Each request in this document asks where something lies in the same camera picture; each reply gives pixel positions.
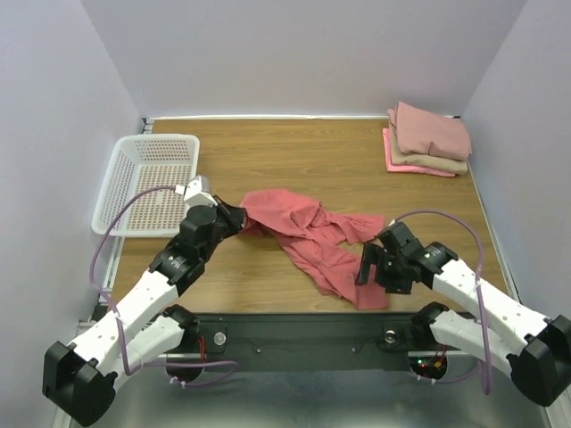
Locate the red t-shirt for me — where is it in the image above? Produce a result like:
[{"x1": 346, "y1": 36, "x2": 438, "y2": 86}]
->
[{"x1": 241, "y1": 189, "x2": 389, "y2": 309}]

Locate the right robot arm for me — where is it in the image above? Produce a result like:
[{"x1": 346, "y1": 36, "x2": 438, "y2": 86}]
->
[{"x1": 356, "y1": 221, "x2": 570, "y2": 407}]

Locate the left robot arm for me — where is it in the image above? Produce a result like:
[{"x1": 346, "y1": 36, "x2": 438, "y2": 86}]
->
[{"x1": 42, "y1": 195, "x2": 247, "y2": 427}]

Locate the white perforated plastic basket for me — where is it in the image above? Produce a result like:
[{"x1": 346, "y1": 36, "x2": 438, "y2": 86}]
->
[{"x1": 91, "y1": 134, "x2": 200, "y2": 238}]

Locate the folded tan shirt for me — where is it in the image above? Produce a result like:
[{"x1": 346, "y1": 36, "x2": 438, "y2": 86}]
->
[{"x1": 388, "y1": 125, "x2": 468, "y2": 176}]

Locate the folded bright pink shirt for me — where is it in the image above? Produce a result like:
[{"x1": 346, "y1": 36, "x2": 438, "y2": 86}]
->
[{"x1": 382, "y1": 128, "x2": 455, "y2": 177}]

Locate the folded dusty pink shirt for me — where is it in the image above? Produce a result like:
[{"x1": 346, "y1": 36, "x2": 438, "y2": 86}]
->
[{"x1": 387, "y1": 102, "x2": 472, "y2": 161}]

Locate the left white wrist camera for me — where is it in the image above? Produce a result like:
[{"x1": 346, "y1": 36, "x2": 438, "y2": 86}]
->
[{"x1": 175, "y1": 176, "x2": 218, "y2": 209}]

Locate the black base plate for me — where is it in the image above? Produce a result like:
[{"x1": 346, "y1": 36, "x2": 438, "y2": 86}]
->
[{"x1": 198, "y1": 312, "x2": 440, "y2": 372}]

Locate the aluminium frame rail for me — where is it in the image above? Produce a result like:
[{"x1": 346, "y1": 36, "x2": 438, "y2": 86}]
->
[{"x1": 51, "y1": 317, "x2": 559, "y2": 428}]

